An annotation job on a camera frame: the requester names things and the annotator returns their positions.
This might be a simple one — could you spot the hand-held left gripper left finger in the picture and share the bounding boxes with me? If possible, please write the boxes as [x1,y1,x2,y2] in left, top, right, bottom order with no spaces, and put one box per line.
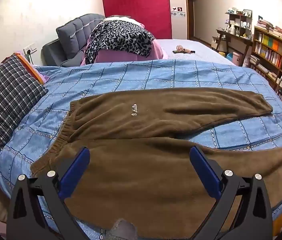
[6,147,91,240]

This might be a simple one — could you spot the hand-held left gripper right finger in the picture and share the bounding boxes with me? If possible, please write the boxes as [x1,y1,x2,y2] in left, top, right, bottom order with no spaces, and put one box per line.
[189,146,274,240]

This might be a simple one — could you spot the brown fleece pants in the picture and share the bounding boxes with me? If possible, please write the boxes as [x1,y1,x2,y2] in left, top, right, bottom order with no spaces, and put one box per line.
[30,87,282,239]

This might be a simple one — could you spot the dark plaid pillow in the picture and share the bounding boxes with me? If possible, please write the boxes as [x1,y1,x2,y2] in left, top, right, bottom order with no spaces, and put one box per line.
[0,55,49,150]

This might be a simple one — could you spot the wooden bookshelf with books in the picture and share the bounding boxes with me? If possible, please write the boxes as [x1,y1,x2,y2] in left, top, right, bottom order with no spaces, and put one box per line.
[249,19,282,93]

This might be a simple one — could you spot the pink bin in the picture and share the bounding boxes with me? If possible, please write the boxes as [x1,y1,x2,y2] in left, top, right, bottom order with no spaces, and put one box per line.
[232,52,244,67]

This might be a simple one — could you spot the orange edged pillow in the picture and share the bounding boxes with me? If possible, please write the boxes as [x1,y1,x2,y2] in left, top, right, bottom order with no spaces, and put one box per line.
[13,52,48,84]

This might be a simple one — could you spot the blue checked blanket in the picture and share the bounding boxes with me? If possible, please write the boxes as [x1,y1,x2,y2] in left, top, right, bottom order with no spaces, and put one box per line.
[0,59,282,240]

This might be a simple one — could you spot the lavender bed sheet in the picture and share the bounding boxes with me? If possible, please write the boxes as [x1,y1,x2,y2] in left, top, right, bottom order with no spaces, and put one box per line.
[154,39,235,65]

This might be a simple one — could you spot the pink duvet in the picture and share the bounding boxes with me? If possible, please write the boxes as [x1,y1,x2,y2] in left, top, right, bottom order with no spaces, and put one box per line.
[80,16,169,67]

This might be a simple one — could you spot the wooden desk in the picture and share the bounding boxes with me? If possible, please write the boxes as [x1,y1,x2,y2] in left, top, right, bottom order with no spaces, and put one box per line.
[212,29,253,65]

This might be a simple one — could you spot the grey padded headboard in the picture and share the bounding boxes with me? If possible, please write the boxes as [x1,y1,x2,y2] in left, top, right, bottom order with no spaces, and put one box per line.
[42,13,106,67]

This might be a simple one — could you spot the small wooden desk shelf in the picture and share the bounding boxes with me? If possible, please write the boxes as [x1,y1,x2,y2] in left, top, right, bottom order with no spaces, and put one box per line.
[224,7,253,39]

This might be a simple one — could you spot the leopard print blanket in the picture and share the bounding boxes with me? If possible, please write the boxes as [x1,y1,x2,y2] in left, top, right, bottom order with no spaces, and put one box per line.
[85,20,155,65]

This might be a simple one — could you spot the wooden wardrobe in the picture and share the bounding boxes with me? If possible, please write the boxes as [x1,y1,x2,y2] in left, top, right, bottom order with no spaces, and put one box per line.
[103,0,189,40]

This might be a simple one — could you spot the red wardrobe panel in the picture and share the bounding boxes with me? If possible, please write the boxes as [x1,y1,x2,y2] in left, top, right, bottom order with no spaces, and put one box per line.
[102,0,172,40]

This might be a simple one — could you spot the white wall socket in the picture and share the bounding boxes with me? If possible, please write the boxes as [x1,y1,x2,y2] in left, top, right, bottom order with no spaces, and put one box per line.
[24,44,38,55]

